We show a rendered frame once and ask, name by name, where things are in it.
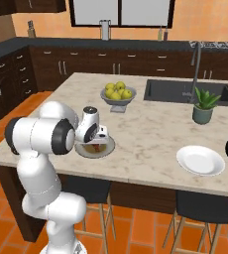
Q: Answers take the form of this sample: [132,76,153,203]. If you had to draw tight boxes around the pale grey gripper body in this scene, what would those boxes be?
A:
[90,132,111,146]

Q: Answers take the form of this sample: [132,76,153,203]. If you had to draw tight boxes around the brown chicken drumstick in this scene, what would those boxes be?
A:
[90,143,104,154]

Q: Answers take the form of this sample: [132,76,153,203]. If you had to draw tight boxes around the grey round plate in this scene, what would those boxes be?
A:
[74,135,116,160]

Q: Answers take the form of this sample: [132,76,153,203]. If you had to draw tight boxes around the black-seat wooden stool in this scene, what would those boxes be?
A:
[61,175,118,254]
[161,190,228,254]

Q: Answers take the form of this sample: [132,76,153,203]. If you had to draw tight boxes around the dark wood base cupboard run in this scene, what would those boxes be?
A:
[29,45,228,93]

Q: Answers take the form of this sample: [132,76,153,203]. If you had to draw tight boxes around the dark wood island base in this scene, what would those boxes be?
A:
[0,164,228,243]

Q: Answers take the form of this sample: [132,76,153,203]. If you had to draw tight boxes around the dark grey sink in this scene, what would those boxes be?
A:
[143,78,228,108]

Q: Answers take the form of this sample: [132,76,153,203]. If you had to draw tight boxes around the white round plate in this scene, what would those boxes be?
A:
[175,145,226,177]

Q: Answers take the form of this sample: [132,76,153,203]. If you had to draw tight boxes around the green plant in grey pot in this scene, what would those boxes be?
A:
[191,87,222,126]

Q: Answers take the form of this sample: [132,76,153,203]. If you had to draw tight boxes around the white paper towel roll holder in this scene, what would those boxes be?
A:
[98,19,113,42]

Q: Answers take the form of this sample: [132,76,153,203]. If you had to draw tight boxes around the dark wood drawer cupboard run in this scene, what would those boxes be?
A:
[0,46,39,131]

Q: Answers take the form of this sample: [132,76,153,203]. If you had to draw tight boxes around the grey tall tap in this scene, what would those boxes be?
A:
[182,41,203,104]

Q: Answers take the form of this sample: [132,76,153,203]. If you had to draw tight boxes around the wooden knife block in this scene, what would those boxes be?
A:
[26,20,38,39]

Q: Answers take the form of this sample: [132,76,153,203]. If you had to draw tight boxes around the black-framed window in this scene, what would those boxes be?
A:
[68,0,176,29]

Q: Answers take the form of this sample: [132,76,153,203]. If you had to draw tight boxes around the grey pedestal fruit bowl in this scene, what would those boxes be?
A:
[100,86,138,114]

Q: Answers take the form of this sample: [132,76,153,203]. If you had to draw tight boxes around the white wire dish rack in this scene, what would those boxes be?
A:
[188,40,228,51]

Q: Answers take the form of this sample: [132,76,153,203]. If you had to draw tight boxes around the dark wood wall cupboards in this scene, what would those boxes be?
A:
[0,0,67,20]

